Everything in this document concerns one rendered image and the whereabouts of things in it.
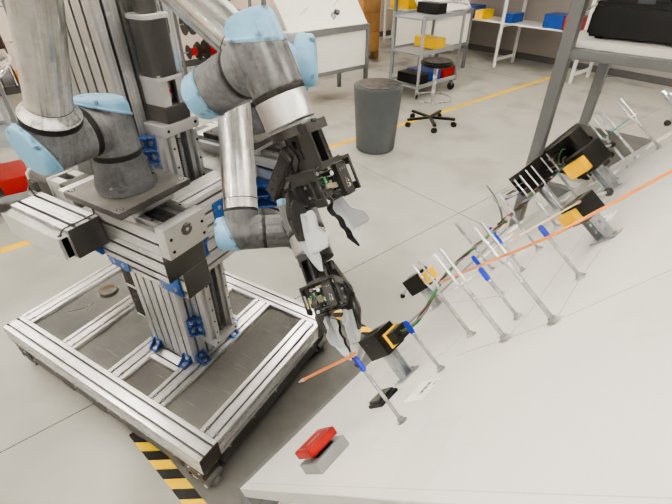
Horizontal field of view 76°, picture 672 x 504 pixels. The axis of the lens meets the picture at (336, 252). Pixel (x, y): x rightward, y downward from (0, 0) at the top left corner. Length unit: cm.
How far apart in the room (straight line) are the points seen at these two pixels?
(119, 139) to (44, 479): 145
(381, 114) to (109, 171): 321
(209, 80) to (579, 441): 59
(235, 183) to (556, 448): 77
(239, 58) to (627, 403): 55
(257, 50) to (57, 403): 203
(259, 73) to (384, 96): 350
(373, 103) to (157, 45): 295
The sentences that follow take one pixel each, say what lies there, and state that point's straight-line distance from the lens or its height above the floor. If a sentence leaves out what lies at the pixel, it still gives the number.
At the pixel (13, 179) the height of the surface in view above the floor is 29.
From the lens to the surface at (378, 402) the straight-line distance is 69.
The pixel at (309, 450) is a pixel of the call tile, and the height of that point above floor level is 113.
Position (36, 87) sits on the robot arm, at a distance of 102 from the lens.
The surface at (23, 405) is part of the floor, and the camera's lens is 247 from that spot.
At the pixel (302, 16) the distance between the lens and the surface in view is 556.
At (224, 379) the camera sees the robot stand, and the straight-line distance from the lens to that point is 191.
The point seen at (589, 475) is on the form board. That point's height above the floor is 142.
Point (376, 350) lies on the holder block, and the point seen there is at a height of 114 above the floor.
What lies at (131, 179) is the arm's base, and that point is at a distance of 119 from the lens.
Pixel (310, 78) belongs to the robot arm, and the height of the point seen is 143.
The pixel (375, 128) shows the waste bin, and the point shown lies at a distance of 418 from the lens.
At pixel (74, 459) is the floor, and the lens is 217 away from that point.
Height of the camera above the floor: 168
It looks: 36 degrees down
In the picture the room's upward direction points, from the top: straight up
